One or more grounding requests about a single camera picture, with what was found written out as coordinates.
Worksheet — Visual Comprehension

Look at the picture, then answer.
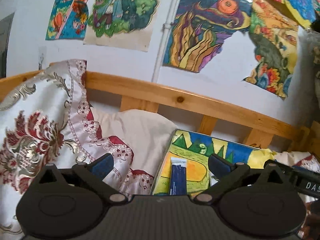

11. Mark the grey metal tray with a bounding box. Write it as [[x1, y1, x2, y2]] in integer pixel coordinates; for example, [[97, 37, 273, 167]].
[[150, 129, 261, 196]]

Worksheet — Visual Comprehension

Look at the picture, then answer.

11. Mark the colourful drawing tray liner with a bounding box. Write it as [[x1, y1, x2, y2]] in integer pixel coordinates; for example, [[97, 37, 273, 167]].
[[152, 129, 277, 197]]

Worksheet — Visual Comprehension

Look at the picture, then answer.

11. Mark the dark blue sachet packet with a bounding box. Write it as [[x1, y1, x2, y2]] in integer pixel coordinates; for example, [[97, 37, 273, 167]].
[[169, 157, 187, 196]]

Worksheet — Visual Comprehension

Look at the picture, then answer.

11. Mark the cream pillow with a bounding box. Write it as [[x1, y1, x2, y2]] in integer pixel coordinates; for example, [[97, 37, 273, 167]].
[[91, 108, 177, 177]]

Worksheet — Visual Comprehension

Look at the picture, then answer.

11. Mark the floral embroidered bed cover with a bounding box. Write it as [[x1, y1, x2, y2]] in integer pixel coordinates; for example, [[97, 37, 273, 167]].
[[1, 59, 154, 239]]

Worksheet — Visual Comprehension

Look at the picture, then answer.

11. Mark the wooden bed headboard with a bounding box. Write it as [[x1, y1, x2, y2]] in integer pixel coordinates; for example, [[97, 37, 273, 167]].
[[1, 70, 315, 152]]

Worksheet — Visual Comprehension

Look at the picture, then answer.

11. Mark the anime girl orange poster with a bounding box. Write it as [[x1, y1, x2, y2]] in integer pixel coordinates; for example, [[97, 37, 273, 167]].
[[46, 0, 89, 40]]

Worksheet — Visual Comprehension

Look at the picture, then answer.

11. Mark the blond anime character poster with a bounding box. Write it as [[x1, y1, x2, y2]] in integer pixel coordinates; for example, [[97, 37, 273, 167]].
[[84, 0, 160, 52]]

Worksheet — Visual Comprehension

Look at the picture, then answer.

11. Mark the purple swirl painting poster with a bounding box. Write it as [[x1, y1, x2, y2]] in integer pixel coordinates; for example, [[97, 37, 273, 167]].
[[163, 0, 253, 73]]

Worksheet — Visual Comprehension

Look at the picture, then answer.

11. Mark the white wall pipe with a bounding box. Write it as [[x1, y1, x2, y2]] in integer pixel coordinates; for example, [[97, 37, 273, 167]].
[[151, 0, 180, 83]]

